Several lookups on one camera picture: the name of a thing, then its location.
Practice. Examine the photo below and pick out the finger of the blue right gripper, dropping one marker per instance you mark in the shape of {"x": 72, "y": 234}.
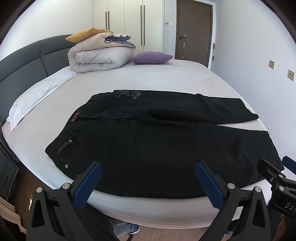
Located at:
{"x": 289, "y": 163}

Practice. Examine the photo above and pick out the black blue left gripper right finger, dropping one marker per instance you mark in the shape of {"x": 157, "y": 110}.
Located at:
{"x": 253, "y": 223}

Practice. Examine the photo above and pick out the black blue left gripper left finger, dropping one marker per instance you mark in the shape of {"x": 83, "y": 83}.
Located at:
{"x": 54, "y": 213}

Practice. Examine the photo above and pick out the black denim pants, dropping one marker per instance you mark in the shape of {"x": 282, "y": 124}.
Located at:
{"x": 149, "y": 142}

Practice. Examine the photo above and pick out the dark bedside cabinet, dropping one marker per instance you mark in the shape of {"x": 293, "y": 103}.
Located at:
{"x": 8, "y": 173}

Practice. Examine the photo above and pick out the white bed mattress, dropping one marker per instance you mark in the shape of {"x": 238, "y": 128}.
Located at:
{"x": 44, "y": 123}

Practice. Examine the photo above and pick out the white pillow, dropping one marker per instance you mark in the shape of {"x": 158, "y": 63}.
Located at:
{"x": 36, "y": 94}

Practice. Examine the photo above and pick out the dark grey padded headboard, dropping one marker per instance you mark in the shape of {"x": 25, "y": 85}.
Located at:
{"x": 29, "y": 65}

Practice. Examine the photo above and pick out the folded grey beige duvet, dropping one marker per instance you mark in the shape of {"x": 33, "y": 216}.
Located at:
{"x": 94, "y": 54}

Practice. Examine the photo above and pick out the brown wooden door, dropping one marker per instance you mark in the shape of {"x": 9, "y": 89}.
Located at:
{"x": 194, "y": 31}

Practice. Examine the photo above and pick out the purple cushion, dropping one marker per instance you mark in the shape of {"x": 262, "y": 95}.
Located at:
{"x": 151, "y": 57}

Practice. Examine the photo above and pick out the mustard yellow cushion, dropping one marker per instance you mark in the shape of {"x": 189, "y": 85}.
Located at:
{"x": 85, "y": 34}

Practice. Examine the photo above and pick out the folded blue grey cloth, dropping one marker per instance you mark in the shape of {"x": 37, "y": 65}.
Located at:
{"x": 121, "y": 39}

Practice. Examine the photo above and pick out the white wardrobe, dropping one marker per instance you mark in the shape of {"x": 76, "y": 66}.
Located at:
{"x": 142, "y": 20}

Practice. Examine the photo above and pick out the beige wall socket near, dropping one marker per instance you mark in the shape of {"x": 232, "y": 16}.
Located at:
{"x": 291, "y": 75}

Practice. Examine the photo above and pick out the beige wall socket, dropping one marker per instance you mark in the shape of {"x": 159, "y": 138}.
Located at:
{"x": 291, "y": 75}
{"x": 271, "y": 64}

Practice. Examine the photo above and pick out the beige wall socket far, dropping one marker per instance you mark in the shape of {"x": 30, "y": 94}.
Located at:
{"x": 271, "y": 64}

